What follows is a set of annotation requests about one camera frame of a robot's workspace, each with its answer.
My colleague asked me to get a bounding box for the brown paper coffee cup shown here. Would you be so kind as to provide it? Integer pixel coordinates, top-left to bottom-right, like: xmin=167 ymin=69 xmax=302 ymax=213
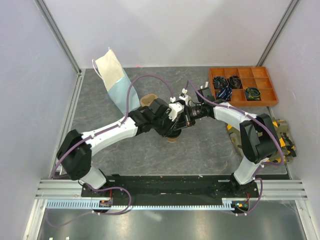
xmin=166 ymin=135 xmax=179 ymax=143

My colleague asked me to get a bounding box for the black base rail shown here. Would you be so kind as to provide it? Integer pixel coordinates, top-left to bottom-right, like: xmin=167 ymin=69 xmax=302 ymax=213
xmin=81 ymin=174 xmax=259 ymax=206

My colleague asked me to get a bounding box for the camouflage folded cloth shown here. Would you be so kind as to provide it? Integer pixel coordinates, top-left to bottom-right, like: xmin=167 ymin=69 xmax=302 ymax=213
xmin=226 ymin=117 xmax=297 ymax=164

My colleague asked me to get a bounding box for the black brown rolled tie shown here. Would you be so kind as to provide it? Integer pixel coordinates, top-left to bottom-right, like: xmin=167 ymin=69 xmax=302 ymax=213
xmin=228 ymin=75 xmax=242 ymax=89

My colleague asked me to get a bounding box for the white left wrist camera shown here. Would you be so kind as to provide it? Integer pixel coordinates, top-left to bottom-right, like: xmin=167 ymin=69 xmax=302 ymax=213
xmin=168 ymin=97 xmax=186 ymax=122

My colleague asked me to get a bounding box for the brown cardboard cup carrier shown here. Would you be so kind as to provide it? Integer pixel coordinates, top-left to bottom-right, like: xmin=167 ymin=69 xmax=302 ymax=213
xmin=139 ymin=93 xmax=158 ymax=107

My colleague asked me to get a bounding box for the blue striped rolled tie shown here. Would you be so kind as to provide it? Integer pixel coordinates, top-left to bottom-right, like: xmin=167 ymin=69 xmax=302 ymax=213
xmin=216 ymin=86 xmax=233 ymax=102

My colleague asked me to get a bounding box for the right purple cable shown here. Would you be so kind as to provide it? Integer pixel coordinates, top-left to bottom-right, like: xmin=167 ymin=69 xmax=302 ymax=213
xmin=187 ymin=79 xmax=284 ymax=216

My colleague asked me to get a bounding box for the white and blue paper bag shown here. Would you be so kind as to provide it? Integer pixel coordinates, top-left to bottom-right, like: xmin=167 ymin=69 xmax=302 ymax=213
xmin=91 ymin=48 xmax=141 ymax=115

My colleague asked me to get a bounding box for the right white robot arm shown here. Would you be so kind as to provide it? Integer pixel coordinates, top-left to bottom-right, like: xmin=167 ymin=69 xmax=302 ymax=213
xmin=195 ymin=89 xmax=284 ymax=197

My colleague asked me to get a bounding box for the dark blue rolled tie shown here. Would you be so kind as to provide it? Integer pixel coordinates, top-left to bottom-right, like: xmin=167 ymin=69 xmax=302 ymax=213
xmin=213 ymin=76 xmax=229 ymax=90

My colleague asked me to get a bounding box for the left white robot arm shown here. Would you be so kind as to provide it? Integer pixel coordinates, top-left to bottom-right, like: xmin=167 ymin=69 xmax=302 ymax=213
xmin=57 ymin=98 xmax=185 ymax=197

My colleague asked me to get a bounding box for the green yellow rolled tie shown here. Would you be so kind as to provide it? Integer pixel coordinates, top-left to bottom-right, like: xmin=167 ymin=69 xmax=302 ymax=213
xmin=244 ymin=87 xmax=261 ymax=101

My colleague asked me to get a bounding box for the orange compartment tray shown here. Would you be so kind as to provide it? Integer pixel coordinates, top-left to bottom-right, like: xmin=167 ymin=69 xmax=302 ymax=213
xmin=208 ymin=66 xmax=279 ymax=107

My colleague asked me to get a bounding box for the slotted cable duct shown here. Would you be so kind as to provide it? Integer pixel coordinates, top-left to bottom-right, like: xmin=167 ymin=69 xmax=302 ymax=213
xmin=46 ymin=199 xmax=236 ymax=211

